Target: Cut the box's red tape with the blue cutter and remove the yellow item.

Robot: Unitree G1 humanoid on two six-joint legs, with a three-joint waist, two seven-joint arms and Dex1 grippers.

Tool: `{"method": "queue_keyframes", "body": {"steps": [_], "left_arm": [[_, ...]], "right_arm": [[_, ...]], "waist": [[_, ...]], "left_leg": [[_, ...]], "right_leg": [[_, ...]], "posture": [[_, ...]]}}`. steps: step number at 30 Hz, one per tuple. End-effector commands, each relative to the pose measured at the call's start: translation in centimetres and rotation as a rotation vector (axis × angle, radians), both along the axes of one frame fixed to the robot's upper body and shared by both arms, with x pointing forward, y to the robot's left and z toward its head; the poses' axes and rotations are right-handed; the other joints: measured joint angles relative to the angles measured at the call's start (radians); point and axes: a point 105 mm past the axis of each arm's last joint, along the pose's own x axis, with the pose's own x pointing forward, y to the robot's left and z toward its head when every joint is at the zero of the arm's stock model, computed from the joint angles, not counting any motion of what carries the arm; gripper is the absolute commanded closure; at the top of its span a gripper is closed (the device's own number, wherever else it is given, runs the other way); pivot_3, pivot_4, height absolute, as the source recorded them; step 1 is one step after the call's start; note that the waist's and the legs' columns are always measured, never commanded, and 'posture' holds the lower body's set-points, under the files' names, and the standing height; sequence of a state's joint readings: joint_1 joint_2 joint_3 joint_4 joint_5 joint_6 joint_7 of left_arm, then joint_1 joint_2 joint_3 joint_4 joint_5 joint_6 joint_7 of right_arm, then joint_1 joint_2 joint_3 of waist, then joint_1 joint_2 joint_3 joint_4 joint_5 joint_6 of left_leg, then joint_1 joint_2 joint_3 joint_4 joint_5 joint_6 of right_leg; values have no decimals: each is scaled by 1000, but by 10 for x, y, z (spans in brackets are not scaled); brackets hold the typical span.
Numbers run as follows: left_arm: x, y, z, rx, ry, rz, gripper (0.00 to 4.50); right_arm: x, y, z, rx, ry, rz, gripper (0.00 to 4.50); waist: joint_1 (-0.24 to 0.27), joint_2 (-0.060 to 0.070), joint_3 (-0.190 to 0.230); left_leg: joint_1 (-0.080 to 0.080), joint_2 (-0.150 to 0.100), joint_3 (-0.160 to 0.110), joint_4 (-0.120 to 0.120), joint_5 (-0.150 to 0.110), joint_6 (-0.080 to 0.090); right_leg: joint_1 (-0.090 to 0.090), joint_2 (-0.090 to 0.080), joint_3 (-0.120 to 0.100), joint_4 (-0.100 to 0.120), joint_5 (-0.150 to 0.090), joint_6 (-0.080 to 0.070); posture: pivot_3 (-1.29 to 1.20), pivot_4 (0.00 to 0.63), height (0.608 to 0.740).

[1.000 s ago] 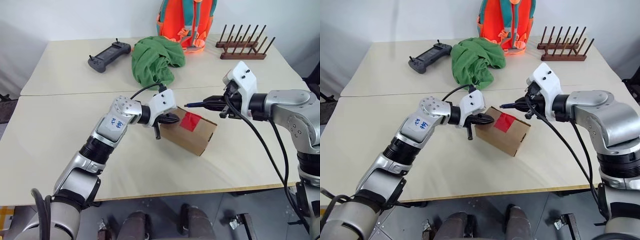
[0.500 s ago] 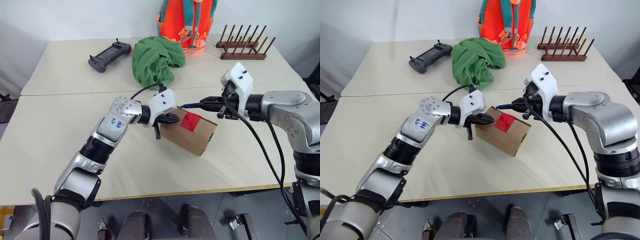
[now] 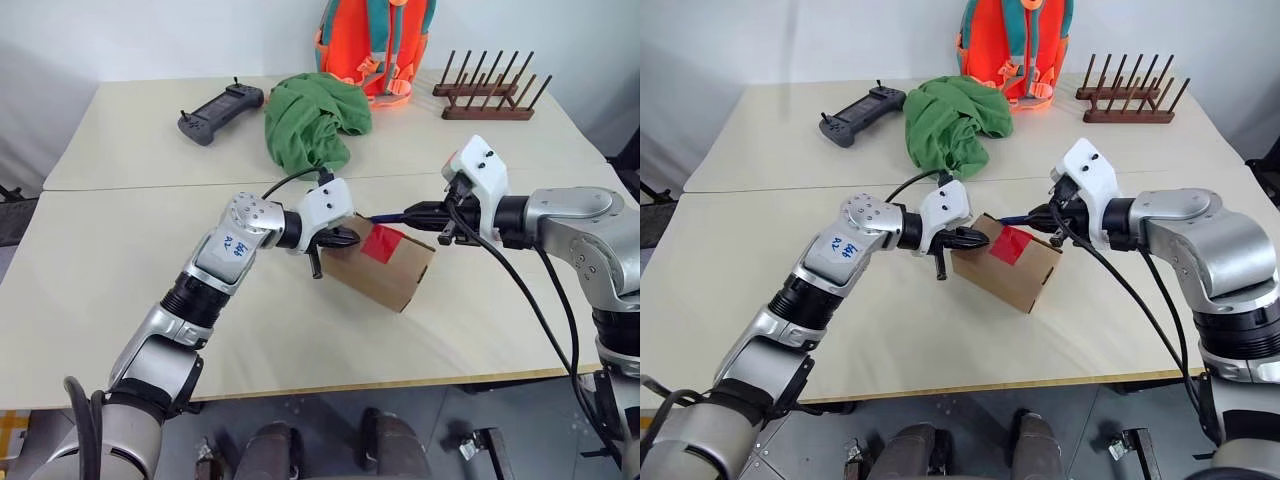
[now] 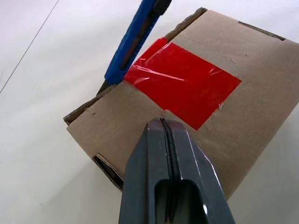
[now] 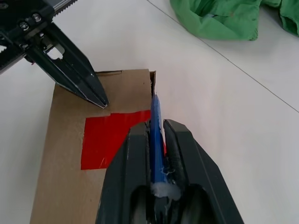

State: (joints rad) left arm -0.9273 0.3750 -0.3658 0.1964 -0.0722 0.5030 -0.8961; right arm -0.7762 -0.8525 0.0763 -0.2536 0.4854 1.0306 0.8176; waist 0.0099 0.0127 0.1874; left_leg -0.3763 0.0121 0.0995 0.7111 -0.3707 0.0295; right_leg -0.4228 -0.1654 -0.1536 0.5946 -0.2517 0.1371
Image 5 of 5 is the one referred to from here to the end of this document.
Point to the red tape patch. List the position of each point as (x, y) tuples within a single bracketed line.
[(105, 140)]

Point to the green crumpled cloth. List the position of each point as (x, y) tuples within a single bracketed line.
[(222, 23)]

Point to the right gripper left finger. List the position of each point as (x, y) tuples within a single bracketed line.
[(123, 175)]

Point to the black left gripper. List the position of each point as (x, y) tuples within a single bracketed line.
[(14, 35)]

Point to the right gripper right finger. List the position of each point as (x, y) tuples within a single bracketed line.
[(201, 182)]

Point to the brown cardboard box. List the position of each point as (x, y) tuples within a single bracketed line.
[(65, 186)]

